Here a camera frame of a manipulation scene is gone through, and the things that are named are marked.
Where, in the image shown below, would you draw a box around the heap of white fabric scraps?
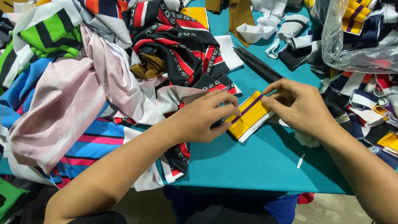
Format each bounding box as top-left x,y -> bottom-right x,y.
236,0 -> 310,60

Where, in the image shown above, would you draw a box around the blue cloth under table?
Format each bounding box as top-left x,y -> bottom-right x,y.
264,194 -> 300,224

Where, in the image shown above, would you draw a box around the navy orange white striped fabric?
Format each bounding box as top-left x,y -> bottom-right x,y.
78,0 -> 133,49

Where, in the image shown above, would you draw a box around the person's right hand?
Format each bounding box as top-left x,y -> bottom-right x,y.
261,78 -> 338,141

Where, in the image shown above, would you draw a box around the black red patterned fabric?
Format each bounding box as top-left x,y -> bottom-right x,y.
113,0 -> 242,185

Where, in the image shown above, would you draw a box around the heap of mixed fabric offcuts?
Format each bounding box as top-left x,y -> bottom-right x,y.
277,14 -> 398,171

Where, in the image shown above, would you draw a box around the blue pink striped fabric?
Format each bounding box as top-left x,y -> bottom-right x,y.
0,57 -> 165,191

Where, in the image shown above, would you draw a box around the clear plastic bag of fabric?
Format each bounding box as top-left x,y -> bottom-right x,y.
310,0 -> 398,74

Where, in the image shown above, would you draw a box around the pale pink fabric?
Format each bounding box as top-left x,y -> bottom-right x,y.
8,23 -> 218,175

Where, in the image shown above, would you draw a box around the teal table cover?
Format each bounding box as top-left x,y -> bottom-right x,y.
0,0 -> 398,196

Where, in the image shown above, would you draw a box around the plain yellow fabric piece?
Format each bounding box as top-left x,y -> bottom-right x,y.
180,7 -> 210,30

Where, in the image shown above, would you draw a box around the small white fabric scrap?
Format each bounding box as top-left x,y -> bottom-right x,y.
294,132 -> 321,149

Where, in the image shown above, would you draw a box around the black fabric scissors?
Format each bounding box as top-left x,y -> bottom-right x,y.
233,44 -> 284,83

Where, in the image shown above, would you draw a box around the green cloth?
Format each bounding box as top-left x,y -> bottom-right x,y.
0,178 -> 30,222

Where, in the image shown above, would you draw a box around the yellow purple striped fabric piece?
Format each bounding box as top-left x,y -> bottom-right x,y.
224,90 -> 276,144

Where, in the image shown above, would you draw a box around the green black striped fabric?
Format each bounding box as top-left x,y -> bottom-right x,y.
0,8 -> 83,91

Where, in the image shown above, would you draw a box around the white rectangular fabric piece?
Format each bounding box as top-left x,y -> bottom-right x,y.
214,35 -> 245,71

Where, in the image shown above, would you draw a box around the brown fabric strip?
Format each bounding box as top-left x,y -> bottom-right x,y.
205,0 -> 256,48

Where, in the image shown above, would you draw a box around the person's left hand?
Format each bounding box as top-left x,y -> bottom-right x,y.
168,90 -> 242,144

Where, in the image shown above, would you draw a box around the crumpled brown fabric piece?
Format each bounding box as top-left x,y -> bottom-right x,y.
130,54 -> 167,79

